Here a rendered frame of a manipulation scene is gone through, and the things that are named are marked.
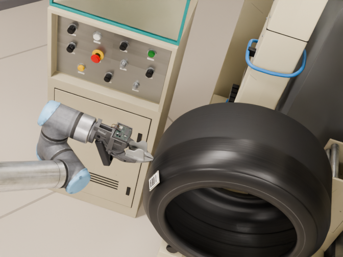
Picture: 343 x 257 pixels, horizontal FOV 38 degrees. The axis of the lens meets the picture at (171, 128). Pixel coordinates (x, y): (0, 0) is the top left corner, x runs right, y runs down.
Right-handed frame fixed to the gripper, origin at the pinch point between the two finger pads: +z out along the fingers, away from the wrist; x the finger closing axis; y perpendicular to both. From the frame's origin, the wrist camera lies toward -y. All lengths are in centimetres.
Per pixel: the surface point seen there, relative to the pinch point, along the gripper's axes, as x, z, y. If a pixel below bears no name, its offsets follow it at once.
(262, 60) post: 28.3, 20.7, 32.7
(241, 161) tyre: -9.0, 22.9, 25.9
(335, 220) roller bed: 21, 76, -17
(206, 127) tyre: 2.5, 11.6, 21.3
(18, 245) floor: 18, -43, -131
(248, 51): 32.6, 16.3, 30.8
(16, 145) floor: 79, -75, -134
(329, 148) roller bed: 40, 64, -1
